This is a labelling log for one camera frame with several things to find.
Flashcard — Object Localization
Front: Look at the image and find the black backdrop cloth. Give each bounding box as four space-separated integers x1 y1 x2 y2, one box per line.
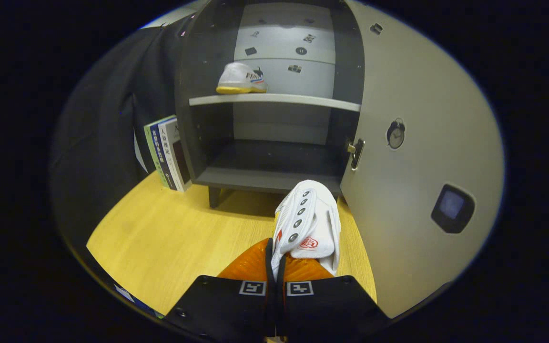
51 14 194 248

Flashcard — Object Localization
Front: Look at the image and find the green spine book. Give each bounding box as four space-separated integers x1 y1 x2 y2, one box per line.
143 114 176 189

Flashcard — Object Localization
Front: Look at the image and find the white shoe with yellow sole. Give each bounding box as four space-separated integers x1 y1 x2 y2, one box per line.
216 62 268 94

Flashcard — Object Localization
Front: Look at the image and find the white shoe with red logo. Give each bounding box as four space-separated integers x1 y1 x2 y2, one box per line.
271 180 342 279

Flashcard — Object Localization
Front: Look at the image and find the beige shoe cabinet door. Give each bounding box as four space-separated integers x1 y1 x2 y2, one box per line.
340 0 505 319

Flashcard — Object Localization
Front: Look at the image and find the white cabinet shelf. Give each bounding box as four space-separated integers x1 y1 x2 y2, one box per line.
189 93 362 113

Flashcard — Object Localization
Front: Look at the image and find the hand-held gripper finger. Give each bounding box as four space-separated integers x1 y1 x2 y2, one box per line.
277 255 392 341
165 237 275 341

